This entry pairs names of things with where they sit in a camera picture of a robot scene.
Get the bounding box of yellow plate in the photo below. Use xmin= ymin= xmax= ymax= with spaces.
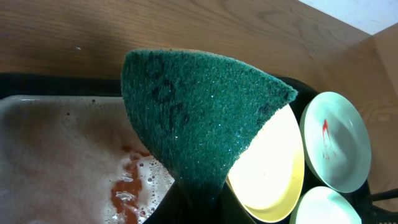
xmin=226 ymin=105 xmax=305 ymax=223

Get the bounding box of light green plate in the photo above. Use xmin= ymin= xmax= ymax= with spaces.
xmin=299 ymin=91 xmax=371 ymax=193
xmin=289 ymin=186 xmax=362 ymax=224

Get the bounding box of green scrub sponge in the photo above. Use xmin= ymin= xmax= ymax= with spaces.
xmin=121 ymin=49 xmax=297 ymax=212

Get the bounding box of rectangular black soapy tray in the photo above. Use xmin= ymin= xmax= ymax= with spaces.
xmin=1 ymin=74 xmax=180 ymax=223

